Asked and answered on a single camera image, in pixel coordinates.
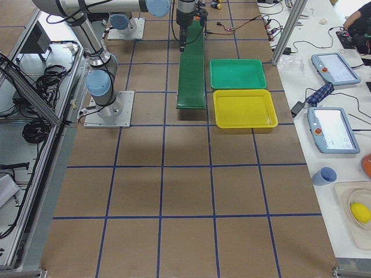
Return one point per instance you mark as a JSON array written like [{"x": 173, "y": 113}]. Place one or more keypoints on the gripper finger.
[{"x": 182, "y": 48}]

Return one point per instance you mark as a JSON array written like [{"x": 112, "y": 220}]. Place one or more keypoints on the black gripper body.
[{"x": 182, "y": 19}]

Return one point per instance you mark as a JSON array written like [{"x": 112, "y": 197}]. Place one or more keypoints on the yellow push button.
[{"x": 216, "y": 4}]

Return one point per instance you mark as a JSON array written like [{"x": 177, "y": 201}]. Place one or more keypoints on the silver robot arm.
[
  {"x": 184, "y": 17},
  {"x": 100, "y": 80}
]

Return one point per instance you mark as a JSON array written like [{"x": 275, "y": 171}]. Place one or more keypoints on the green conveyor belt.
[{"x": 191, "y": 85}]

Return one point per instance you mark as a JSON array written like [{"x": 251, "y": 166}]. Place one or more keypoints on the green plastic tray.
[{"x": 237, "y": 74}]

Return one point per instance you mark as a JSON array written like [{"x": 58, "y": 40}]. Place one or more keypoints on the yellow plastic tray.
[{"x": 244, "y": 108}]

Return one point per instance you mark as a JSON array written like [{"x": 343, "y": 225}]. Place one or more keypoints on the black power adapter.
[{"x": 295, "y": 110}]

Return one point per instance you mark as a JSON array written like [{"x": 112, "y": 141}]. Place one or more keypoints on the teach pendant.
[
  {"x": 333, "y": 69},
  {"x": 331, "y": 130}
]

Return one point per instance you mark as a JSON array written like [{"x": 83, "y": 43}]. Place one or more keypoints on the blue folded umbrella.
[{"x": 319, "y": 94}]

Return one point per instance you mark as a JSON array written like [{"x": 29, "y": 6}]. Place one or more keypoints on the blue plastic cup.
[{"x": 324, "y": 176}]

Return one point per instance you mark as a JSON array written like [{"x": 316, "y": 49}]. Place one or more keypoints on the orange round object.
[{"x": 366, "y": 165}]

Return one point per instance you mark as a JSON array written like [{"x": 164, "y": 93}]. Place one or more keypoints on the yellow lemon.
[{"x": 360, "y": 212}]

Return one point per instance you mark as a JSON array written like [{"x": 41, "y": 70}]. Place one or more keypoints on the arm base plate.
[
  {"x": 117, "y": 114},
  {"x": 125, "y": 29}
]

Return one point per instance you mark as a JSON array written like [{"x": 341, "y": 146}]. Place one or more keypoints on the aluminium frame post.
[{"x": 295, "y": 13}]

